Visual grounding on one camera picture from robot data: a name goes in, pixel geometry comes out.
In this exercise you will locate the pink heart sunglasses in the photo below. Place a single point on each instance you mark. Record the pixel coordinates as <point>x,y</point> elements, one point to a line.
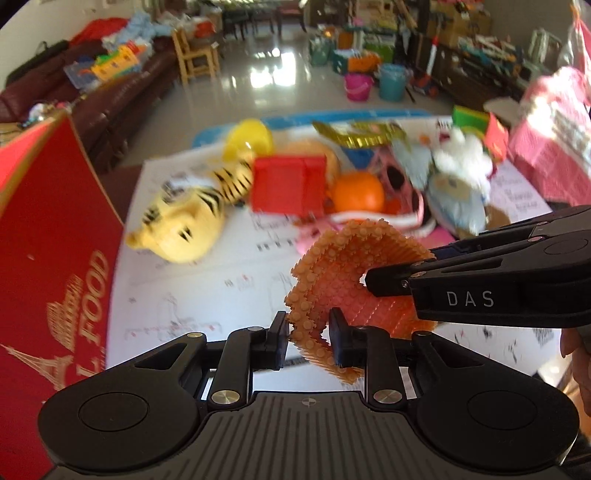
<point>405,208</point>

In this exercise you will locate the pink plastic bucket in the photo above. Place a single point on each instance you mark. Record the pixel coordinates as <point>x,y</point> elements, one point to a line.
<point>358,86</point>

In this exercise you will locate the yellow tiger plush toy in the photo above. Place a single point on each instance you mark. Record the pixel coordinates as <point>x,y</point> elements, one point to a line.
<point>186,217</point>

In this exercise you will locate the wooden chair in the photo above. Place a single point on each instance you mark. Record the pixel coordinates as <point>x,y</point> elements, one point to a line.
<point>195,58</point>

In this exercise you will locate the red cardboard food box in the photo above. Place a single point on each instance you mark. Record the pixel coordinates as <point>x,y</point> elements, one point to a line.
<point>60,237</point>

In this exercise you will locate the orange plastic ball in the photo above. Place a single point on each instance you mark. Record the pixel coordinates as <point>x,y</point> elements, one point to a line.
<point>357,191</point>

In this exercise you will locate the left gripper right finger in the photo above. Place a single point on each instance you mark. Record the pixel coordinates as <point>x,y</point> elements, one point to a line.
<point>380,356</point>

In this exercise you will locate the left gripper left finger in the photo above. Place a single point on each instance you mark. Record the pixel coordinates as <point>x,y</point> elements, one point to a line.
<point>246,351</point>

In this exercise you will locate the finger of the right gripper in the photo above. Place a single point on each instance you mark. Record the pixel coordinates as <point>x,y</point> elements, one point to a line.
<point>458,248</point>
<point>395,280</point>

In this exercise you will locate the teal plastic bucket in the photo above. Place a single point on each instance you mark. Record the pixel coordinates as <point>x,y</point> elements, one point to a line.
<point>393,82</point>

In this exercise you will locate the yellow plastic bowl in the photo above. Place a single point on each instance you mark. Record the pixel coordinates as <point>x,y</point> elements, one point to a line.
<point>248,140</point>

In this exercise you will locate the colourful building block toy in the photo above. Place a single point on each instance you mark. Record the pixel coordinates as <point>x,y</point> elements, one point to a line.
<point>125,59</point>

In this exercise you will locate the dark red leather sofa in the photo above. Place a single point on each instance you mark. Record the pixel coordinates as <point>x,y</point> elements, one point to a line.
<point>105,118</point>

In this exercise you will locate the light blue round plush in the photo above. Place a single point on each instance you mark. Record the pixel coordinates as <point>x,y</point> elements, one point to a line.
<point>456,205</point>

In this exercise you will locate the white instruction paper sheet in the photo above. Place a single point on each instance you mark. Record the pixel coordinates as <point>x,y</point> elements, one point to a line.
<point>243,280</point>

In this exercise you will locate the black bag on sofa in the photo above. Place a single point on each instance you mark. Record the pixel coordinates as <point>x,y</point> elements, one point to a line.
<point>44,52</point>

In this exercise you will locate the white plush rabbit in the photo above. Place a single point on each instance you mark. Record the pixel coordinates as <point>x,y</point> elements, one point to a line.
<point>463,156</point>

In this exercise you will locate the red plastic block toy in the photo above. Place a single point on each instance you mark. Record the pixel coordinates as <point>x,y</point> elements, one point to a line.
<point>289,185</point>

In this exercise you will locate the orange spiky rubber mat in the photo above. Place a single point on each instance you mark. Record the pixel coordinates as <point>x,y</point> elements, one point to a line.
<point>329,276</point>

